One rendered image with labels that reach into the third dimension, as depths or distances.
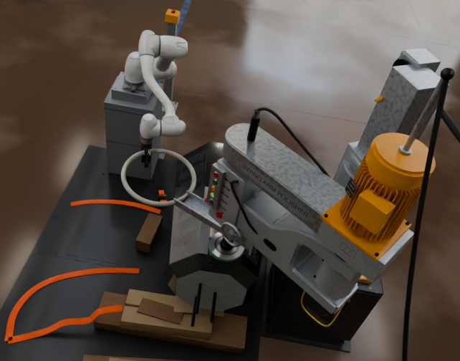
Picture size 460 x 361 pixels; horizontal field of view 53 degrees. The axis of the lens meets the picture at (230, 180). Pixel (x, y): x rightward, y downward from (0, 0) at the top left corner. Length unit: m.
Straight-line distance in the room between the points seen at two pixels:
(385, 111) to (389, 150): 0.66
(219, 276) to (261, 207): 0.67
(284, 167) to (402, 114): 0.60
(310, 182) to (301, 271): 0.48
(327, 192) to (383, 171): 0.44
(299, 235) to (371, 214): 0.51
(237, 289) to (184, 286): 0.33
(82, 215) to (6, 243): 0.61
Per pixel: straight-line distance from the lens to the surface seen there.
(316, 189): 2.06
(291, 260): 2.30
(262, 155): 2.14
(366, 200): 1.71
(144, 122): 2.97
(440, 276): 4.39
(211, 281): 2.88
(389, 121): 2.36
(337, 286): 2.21
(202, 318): 3.26
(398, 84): 2.30
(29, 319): 3.55
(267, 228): 2.27
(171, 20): 4.55
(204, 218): 2.74
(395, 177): 1.68
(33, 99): 5.28
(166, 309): 3.26
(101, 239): 3.85
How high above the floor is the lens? 3.07
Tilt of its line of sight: 45 degrees down
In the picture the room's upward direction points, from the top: 12 degrees clockwise
